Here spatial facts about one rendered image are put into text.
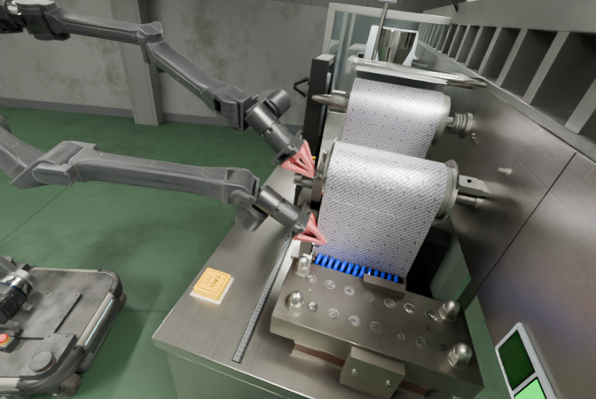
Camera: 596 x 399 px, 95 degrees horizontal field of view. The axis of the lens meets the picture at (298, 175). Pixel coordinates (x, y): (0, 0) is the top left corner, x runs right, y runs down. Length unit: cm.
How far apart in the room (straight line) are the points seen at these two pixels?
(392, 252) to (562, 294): 33
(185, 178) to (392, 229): 47
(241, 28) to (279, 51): 52
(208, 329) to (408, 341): 44
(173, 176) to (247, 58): 327
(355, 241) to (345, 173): 18
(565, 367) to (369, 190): 36
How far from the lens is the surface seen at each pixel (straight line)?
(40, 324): 177
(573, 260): 48
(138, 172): 67
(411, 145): 81
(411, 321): 69
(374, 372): 65
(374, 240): 68
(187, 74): 77
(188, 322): 78
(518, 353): 53
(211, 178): 63
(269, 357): 73
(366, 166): 59
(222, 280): 80
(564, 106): 70
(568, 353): 48
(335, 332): 62
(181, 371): 86
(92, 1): 437
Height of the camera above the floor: 156
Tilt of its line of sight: 31 degrees down
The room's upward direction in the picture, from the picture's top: 7 degrees clockwise
